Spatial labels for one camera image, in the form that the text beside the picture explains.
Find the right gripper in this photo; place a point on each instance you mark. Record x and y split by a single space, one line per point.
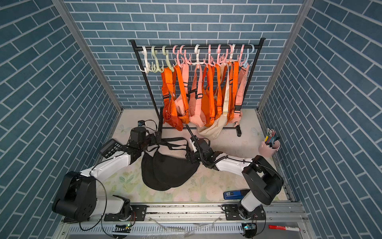
191 155

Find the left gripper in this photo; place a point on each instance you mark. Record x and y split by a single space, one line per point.
154 141

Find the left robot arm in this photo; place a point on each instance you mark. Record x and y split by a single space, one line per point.
77 198

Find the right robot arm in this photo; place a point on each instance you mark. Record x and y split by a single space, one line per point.
264 182

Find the front orange sling bag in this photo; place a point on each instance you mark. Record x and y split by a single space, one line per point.
170 113

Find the orange sling bag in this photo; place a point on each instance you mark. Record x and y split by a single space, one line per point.
238 79
170 113

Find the rear orange sling bag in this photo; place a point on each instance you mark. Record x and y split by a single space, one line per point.
238 79

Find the white plastic hook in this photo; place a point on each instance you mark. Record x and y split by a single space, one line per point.
146 68

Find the black calculator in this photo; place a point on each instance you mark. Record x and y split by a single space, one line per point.
110 148

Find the blue black stapler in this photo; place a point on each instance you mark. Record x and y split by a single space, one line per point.
235 195

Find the pink pen cup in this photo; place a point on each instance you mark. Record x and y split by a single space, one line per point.
270 144

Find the red white marker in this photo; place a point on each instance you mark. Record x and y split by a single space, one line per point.
284 228

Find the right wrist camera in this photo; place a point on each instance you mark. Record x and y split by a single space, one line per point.
194 145

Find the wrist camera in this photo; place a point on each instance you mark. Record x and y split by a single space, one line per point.
142 123
194 145

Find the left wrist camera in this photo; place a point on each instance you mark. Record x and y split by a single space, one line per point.
142 123

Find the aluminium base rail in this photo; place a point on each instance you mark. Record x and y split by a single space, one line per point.
212 220

